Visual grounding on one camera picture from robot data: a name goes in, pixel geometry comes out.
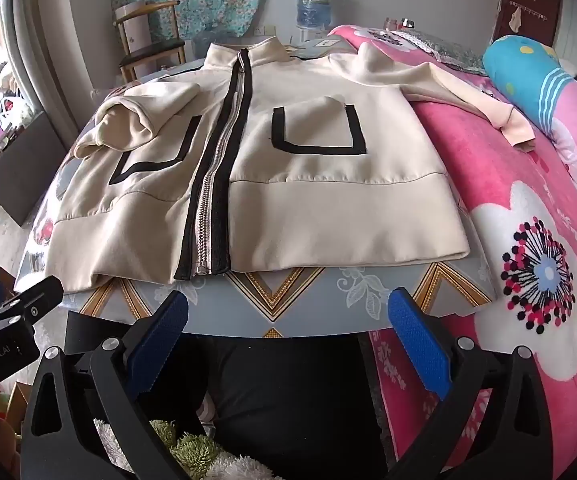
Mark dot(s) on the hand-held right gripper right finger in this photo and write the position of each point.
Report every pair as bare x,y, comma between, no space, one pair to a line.
418,345

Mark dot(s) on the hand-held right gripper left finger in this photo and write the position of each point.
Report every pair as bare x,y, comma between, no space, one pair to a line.
161,340

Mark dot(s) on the cream zip jacket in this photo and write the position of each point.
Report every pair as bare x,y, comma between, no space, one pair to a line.
318,210

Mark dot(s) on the patterned plastic tablecloth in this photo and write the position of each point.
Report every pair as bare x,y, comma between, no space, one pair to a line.
268,300

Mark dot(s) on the white green fluffy plush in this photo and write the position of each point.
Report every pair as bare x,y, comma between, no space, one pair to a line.
193,450

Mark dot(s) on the pink floral blanket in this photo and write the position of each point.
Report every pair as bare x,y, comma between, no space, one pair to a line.
518,210

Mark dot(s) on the grey curtain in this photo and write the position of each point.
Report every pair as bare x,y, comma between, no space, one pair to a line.
53,35

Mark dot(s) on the wooden chair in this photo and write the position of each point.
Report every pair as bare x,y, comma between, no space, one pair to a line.
151,52

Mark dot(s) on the blue pink cartoon pillow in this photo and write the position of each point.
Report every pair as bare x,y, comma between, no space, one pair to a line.
523,75

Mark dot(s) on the grey lace-trimmed cloth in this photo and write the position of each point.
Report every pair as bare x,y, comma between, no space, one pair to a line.
443,47

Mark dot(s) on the clear empty water jug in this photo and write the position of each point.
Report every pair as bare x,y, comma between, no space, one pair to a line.
211,40

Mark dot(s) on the pink tumbler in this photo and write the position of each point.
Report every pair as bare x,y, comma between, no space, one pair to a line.
391,22

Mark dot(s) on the white water dispenser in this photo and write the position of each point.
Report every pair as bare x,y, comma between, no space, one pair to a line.
311,34

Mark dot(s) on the small cloth on door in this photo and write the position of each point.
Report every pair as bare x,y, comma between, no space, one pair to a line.
514,21

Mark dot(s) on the blue water bottle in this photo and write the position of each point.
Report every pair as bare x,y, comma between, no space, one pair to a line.
313,2

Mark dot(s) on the dark red door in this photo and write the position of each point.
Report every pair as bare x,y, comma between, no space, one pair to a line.
528,0

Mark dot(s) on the white wall socket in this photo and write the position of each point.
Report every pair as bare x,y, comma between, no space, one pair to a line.
267,30

